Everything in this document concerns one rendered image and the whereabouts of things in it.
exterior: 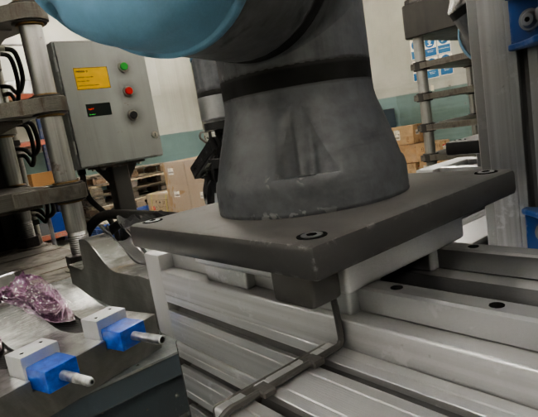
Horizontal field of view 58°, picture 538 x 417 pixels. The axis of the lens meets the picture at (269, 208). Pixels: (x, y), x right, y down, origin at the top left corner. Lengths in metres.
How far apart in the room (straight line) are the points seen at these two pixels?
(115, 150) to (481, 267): 1.46
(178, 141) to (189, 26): 8.65
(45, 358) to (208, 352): 0.27
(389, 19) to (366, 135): 7.92
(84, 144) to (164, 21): 1.46
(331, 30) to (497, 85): 0.20
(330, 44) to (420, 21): 4.58
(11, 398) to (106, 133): 1.16
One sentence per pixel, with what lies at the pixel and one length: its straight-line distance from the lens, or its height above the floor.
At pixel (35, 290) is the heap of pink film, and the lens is 0.87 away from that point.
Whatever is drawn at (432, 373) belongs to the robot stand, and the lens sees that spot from 0.28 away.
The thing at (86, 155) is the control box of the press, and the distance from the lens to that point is 1.67.
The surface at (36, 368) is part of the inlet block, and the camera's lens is 0.66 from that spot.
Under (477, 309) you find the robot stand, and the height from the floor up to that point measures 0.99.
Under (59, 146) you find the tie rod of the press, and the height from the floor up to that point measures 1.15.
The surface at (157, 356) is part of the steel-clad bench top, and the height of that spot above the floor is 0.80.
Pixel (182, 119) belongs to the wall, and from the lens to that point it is 8.98.
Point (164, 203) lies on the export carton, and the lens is 6.22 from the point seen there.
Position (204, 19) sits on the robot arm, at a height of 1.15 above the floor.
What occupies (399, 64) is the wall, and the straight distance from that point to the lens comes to 8.12.
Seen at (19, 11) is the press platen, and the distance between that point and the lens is 1.55.
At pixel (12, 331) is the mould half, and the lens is 0.82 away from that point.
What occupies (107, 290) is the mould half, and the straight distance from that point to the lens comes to 1.05.
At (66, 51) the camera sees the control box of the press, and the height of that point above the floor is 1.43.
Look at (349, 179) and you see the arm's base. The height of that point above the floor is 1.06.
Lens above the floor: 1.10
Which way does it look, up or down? 9 degrees down
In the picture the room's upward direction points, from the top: 9 degrees counter-clockwise
